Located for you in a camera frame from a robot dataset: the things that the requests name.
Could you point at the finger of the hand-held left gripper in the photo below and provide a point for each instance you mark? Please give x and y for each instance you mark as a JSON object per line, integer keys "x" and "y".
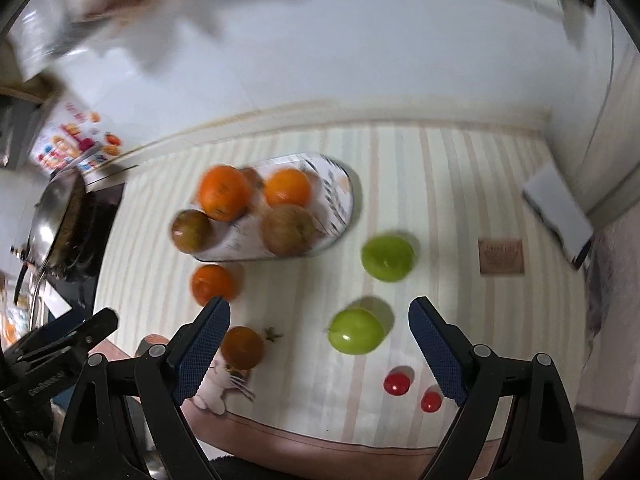
{"x": 75, "y": 335}

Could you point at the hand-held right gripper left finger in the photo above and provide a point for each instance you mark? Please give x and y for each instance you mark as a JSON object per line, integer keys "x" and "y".
{"x": 200, "y": 352}

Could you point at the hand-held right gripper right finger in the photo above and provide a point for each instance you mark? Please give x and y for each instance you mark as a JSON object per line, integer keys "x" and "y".
{"x": 440, "y": 355}

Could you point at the green apple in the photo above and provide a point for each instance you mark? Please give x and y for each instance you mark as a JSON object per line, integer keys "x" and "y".
{"x": 388, "y": 257}
{"x": 356, "y": 331}

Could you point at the white patterned oval plate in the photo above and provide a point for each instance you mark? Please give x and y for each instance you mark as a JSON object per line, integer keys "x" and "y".
{"x": 335, "y": 195}

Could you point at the dark orange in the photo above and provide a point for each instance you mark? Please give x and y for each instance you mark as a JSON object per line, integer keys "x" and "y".
{"x": 244, "y": 347}

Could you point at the red cherry tomato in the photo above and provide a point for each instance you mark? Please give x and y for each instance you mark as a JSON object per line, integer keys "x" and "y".
{"x": 431, "y": 401}
{"x": 397, "y": 384}

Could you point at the small dried stem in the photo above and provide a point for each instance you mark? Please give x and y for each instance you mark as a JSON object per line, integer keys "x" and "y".
{"x": 273, "y": 334}

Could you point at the black stove top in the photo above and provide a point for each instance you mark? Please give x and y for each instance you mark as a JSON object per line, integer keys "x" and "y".
{"x": 92, "y": 230}

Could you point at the metal wok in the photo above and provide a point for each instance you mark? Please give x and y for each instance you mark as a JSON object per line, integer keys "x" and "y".
{"x": 50, "y": 225}

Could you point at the brown square coaster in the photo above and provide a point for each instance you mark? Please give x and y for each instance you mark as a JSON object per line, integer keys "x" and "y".
{"x": 501, "y": 256}

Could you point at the brown-green round fruit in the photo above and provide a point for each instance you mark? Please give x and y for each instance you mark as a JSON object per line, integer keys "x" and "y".
{"x": 290, "y": 230}
{"x": 191, "y": 230}

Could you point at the large orange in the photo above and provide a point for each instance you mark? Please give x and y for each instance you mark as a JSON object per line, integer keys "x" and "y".
{"x": 225, "y": 192}

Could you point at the striped tablecloth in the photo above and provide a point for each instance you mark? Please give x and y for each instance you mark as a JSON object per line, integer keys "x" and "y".
{"x": 450, "y": 185}

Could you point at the white box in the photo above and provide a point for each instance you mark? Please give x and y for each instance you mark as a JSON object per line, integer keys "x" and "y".
{"x": 557, "y": 212}

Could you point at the colourful printed package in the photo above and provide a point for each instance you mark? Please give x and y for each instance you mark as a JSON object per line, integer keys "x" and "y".
{"x": 75, "y": 140}

